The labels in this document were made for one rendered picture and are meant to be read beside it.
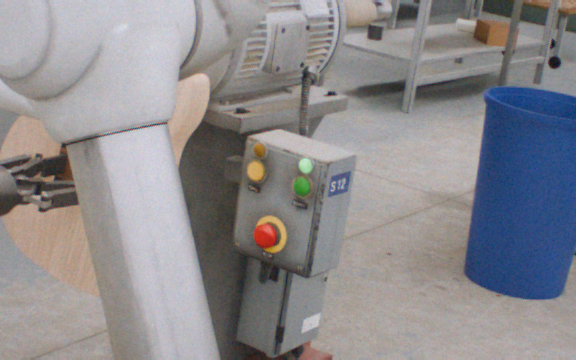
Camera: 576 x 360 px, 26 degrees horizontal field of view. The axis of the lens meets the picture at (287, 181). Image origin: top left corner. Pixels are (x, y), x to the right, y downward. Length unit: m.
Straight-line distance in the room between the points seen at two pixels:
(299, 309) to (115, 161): 1.21
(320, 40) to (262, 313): 0.51
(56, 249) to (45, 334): 1.91
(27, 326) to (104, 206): 2.79
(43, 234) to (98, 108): 0.88
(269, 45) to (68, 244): 0.49
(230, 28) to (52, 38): 0.23
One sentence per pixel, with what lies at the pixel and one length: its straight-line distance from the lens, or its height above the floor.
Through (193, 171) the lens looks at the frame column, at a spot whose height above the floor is 0.97.
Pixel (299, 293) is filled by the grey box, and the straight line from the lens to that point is 2.32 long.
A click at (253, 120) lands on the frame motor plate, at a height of 1.11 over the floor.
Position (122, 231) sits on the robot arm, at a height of 1.24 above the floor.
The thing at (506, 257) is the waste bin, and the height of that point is 0.15.
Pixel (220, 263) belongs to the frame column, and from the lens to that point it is 2.33.
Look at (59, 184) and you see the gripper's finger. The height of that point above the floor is 1.06.
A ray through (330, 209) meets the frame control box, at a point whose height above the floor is 1.03.
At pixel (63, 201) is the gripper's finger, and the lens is 1.85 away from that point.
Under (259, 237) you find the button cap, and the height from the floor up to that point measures 0.97.
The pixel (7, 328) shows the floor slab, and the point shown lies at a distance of 3.94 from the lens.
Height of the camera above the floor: 1.64
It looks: 17 degrees down
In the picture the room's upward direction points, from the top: 9 degrees clockwise
